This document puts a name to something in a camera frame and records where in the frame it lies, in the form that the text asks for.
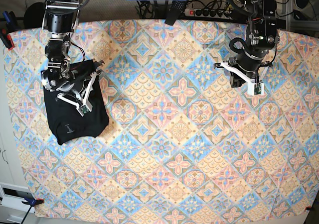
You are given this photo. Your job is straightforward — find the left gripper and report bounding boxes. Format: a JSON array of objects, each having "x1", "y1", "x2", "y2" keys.
[{"x1": 214, "y1": 52, "x2": 267, "y2": 88}]

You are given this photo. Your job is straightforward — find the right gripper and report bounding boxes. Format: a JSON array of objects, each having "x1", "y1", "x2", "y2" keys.
[{"x1": 41, "y1": 68, "x2": 103, "y2": 110}]

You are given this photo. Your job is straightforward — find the black T-shirt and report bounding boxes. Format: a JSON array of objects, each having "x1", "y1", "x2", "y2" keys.
[{"x1": 44, "y1": 60, "x2": 109, "y2": 145}]

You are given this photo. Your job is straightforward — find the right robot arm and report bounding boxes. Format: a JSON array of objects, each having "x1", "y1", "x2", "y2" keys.
[{"x1": 41, "y1": 0, "x2": 101, "y2": 115}]

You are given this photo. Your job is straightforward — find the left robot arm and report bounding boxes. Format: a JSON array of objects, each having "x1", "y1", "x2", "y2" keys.
[{"x1": 55, "y1": 0, "x2": 279, "y2": 113}]

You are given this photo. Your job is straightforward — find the white power strip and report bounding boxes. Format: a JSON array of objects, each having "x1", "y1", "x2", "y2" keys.
[{"x1": 184, "y1": 8, "x2": 232, "y2": 19}]

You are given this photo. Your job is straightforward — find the patterned tablecloth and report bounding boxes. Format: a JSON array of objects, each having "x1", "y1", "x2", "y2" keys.
[{"x1": 2, "y1": 20, "x2": 319, "y2": 224}]

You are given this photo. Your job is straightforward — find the blue orange clamp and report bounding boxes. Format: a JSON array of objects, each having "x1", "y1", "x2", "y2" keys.
[{"x1": 21, "y1": 198, "x2": 44, "y2": 207}]

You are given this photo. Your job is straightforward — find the white cabinet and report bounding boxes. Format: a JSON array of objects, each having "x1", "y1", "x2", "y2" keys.
[{"x1": 0, "y1": 44, "x2": 38, "y2": 224}]

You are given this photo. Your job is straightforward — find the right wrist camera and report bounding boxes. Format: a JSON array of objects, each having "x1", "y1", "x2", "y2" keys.
[{"x1": 76, "y1": 105, "x2": 92, "y2": 116}]

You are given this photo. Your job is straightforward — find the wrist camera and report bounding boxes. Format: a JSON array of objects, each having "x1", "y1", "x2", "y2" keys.
[
  {"x1": 247, "y1": 82, "x2": 265, "y2": 96},
  {"x1": 76, "y1": 105, "x2": 92, "y2": 116}
]

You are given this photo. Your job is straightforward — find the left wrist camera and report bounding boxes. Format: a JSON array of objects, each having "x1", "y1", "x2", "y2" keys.
[{"x1": 247, "y1": 82, "x2": 265, "y2": 96}]

